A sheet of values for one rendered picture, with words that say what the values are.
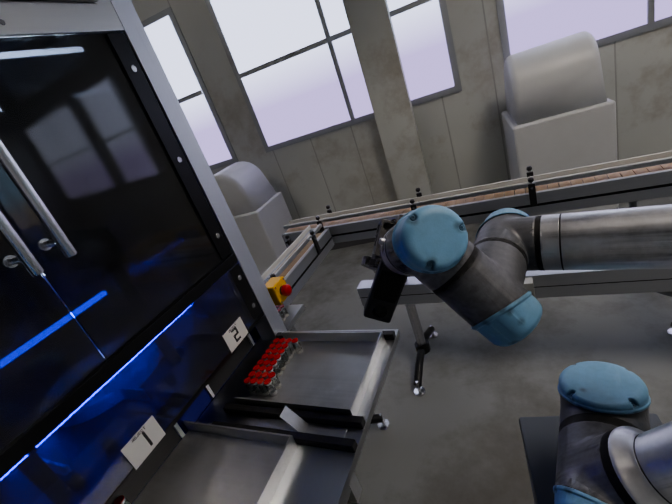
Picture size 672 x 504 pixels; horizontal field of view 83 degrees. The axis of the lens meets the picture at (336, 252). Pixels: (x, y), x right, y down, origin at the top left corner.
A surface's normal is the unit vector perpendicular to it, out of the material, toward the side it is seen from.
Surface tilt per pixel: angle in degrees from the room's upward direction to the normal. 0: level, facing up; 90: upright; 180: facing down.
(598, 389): 8
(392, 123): 90
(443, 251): 63
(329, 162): 90
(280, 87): 90
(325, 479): 0
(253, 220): 90
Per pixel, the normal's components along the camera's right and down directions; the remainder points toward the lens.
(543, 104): -0.30, 0.32
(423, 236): 0.04, -0.09
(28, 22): 0.88, -0.11
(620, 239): -0.57, 0.10
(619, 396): -0.25, -0.92
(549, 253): -0.50, 0.43
